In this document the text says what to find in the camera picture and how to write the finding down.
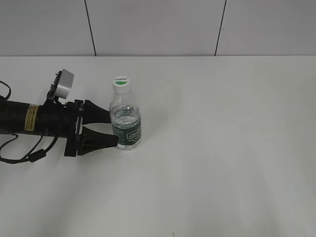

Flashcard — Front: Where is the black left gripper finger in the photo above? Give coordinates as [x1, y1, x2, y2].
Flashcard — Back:
[82, 100, 111, 125]
[77, 127, 119, 156]

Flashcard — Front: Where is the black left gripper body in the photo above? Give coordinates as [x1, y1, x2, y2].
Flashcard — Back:
[38, 99, 83, 157]

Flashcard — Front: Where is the clear Cestbon water bottle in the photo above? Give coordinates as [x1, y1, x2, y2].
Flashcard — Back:
[109, 91, 142, 151]

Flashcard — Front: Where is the white green bottle cap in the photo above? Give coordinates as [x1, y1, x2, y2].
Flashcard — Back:
[112, 76, 131, 94]

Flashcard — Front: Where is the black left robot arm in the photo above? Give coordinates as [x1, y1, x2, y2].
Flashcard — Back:
[0, 99, 119, 164]

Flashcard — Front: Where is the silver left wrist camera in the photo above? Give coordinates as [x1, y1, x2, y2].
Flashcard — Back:
[47, 69, 74, 100]

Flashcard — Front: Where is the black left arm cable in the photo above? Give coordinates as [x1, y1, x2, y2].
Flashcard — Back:
[0, 80, 60, 164]

